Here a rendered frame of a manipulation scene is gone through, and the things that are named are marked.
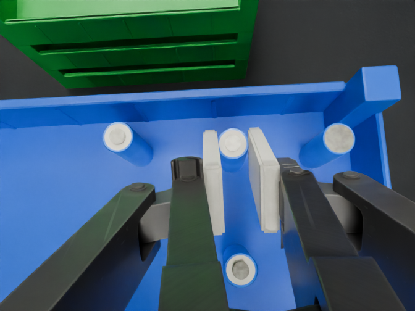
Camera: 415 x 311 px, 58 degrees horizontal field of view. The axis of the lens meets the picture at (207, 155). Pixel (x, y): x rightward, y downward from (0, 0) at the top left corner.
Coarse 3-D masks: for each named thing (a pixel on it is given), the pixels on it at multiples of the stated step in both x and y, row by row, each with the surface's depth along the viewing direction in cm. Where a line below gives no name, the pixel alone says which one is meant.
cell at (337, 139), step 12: (324, 132) 21; (336, 132) 21; (348, 132) 21; (312, 144) 23; (324, 144) 21; (336, 144) 21; (348, 144) 21; (300, 156) 26; (312, 156) 23; (324, 156) 22; (336, 156) 21; (312, 168) 26
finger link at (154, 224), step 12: (168, 192) 14; (156, 204) 13; (168, 204) 13; (144, 216) 13; (156, 216) 13; (168, 216) 14; (144, 228) 13; (156, 228) 14; (168, 228) 14; (144, 240) 14; (156, 240) 14
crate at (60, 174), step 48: (96, 96) 23; (144, 96) 23; (192, 96) 23; (240, 96) 23; (288, 96) 24; (336, 96) 24; (384, 96) 20; (0, 144) 28; (48, 144) 28; (96, 144) 28; (192, 144) 27; (288, 144) 27; (384, 144) 22; (0, 192) 27; (48, 192) 27; (96, 192) 27; (240, 192) 27; (0, 240) 27; (48, 240) 27; (240, 240) 26; (0, 288) 26; (144, 288) 26; (240, 288) 26; (288, 288) 26
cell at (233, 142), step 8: (232, 128) 21; (224, 136) 21; (232, 136) 21; (240, 136) 21; (224, 144) 21; (232, 144) 21; (240, 144) 21; (224, 152) 21; (232, 152) 21; (240, 152) 21; (224, 160) 22; (232, 160) 21; (240, 160) 22; (224, 168) 26; (232, 168) 25; (240, 168) 27
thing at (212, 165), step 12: (204, 132) 21; (216, 132) 21; (204, 144) 18; (216, 144) 18; (204, 156) 16; (216, 156) 16; (204, 168) 15; (216, 168) 15; (204, 180) 15; (216, 180) 15; (216, 192) 15; (216, 204) 15; (216, 216) 15; (216, 228) 15
